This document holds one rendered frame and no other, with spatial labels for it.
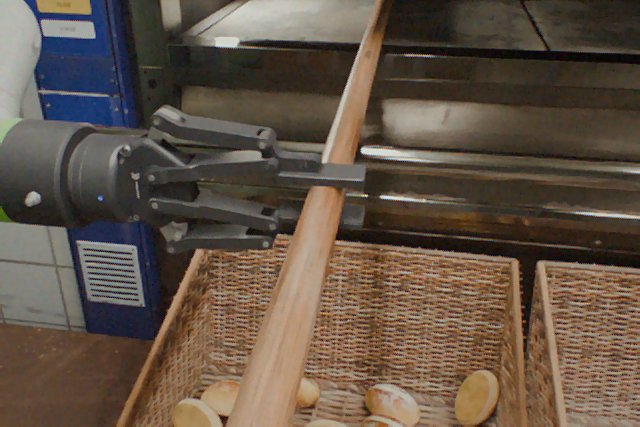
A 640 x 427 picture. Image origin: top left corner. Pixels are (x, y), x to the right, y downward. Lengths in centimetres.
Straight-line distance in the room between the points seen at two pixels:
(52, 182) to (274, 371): 29
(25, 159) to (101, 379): 80
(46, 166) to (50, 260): 87
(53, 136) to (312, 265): 26
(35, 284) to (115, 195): 94
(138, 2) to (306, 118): 33
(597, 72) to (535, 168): 40
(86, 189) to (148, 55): 60
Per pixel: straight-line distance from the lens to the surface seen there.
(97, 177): 55
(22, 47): 67
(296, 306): 38
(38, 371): 138
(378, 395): 115
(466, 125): 108
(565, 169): 69
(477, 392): 116
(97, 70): 114
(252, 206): 55
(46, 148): 56
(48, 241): 139
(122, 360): 135
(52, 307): 149
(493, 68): 103
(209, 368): 128
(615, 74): 106
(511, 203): 109
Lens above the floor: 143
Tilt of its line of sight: 27 degrees down
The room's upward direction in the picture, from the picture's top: straight up
